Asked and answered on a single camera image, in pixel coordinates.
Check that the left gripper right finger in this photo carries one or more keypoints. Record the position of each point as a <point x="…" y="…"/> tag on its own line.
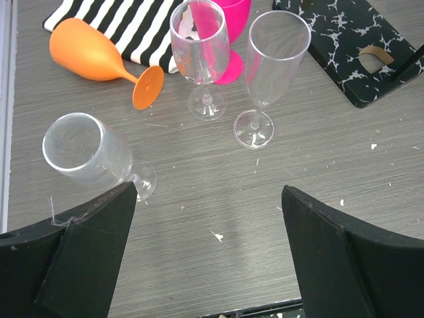
<point x="346" y="267"/>

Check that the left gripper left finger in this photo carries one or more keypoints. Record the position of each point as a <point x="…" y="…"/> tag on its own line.
<point x="70" y="269"/>

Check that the gold wine glass rack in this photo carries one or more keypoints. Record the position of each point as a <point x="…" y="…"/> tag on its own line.
<point x="356" y="46"/>

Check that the clear champagne flute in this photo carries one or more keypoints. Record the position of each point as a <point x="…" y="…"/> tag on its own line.
<point x="277" y="44"/>

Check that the orange plastic wine glass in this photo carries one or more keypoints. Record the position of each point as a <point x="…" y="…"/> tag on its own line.
<point x="83" y="50"/>

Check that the clear round wine glass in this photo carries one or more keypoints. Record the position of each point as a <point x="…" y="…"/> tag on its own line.
<point x="201" y="50"/>

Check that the pink plastic wine glass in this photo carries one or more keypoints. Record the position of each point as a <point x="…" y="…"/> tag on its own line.
<point x="232" y="36"/>

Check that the clear stemless glass tumbler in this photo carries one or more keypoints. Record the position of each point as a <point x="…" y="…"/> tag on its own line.
<point x="85" y="149"/>

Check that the striped black white cloth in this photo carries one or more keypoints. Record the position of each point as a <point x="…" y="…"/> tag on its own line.
<point x="139" y="29"/>

